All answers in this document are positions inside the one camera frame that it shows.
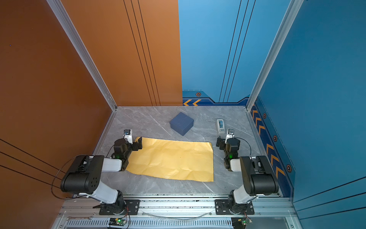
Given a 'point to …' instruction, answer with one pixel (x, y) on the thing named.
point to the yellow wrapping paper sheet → (173, 159)
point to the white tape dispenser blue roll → (220, 126)
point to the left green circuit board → (117, 222)
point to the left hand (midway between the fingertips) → (135, 135)
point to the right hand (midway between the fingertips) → (227, 137)
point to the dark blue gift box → (182, 123)
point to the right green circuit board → (240, 223)
